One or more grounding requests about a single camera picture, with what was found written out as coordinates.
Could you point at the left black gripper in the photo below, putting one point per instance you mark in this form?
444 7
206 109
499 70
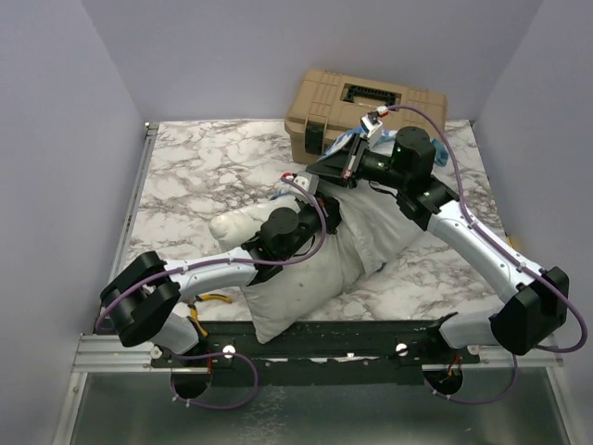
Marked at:
327 210

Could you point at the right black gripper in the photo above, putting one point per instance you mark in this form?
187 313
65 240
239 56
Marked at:
334 167

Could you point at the white pillow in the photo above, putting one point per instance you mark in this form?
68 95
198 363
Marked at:
297 290

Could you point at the white pillowcase blue trim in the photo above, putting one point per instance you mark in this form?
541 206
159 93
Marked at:
370 230

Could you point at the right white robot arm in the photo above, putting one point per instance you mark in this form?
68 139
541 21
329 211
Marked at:
531 308

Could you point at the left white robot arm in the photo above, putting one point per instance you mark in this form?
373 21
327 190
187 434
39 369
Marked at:
139 302

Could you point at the tan plastic toolbox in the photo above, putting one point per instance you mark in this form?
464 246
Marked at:
328 104

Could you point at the yellow handled pliers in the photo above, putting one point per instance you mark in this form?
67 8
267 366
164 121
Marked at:
201 302

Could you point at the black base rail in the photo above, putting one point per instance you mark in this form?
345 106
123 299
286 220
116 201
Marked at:
315 354

